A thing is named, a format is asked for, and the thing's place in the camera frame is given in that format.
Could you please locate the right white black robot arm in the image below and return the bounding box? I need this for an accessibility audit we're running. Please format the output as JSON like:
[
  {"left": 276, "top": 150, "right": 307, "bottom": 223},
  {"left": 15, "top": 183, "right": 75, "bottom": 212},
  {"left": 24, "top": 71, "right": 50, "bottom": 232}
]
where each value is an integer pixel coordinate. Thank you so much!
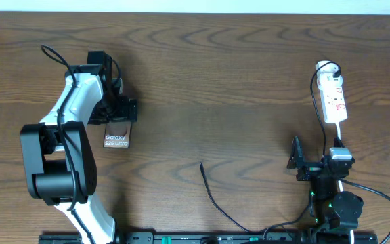
[{"left": 287, "top": 137, "right": 364, "bottom": 243}]

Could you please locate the black charger cable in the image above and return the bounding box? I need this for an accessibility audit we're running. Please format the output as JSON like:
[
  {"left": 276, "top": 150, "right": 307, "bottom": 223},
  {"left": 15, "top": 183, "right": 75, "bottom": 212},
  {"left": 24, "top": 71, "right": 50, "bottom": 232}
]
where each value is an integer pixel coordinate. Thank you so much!
[{"left": 199, "top": 60, "right": 343, "bottom": 235}]

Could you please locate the white power strip cord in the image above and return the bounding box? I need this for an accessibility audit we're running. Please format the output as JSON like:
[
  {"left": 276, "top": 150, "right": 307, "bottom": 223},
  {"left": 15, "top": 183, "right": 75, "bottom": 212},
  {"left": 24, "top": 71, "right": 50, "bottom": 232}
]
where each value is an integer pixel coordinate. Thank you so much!
[{"left": 334, "top": 122, "right": 355, "bottom": 244}]

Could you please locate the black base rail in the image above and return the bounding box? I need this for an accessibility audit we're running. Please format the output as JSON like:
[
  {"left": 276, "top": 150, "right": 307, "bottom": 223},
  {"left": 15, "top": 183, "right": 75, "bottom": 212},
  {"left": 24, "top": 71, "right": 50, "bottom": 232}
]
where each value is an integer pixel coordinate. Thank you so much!
[{"left": 38, "top": 232, "right": 378, "bottom": 244}]

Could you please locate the white power strip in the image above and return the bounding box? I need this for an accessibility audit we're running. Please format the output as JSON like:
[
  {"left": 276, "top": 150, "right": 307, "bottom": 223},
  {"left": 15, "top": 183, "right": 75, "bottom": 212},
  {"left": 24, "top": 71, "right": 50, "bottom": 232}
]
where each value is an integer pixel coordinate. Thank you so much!
[{"left": 316, "top": 60, "right": 347, "bottom": 124}]

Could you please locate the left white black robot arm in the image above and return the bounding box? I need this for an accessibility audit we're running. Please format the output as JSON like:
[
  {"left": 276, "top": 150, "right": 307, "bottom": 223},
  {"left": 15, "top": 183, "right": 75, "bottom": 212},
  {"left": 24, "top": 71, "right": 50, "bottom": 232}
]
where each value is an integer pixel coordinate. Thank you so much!
[{"left": 20, "top": 63, "right": 137, "bottom": 243}]

